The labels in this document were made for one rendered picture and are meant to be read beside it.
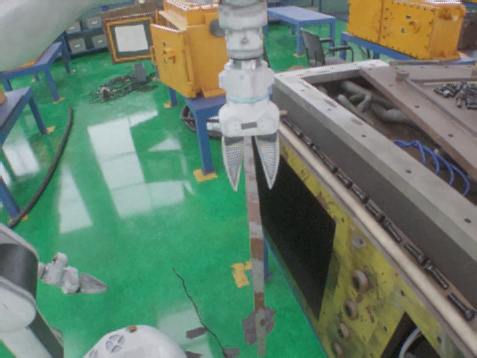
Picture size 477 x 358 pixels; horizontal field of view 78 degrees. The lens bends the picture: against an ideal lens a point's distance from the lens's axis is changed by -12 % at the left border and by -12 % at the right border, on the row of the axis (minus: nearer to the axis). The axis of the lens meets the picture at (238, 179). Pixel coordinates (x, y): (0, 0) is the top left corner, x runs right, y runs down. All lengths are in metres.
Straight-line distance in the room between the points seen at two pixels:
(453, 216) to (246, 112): 0.39
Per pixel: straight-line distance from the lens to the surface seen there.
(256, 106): 0.53
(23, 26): 0.33
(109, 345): 1.64
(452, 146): 0.78
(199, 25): 2.86
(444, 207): 0.63
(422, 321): 0.64
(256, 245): 0.69
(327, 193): 0.78
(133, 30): 4.27
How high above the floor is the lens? 1.71
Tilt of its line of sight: 36 degrees down
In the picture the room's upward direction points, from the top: 5 degrees counter-clockwise
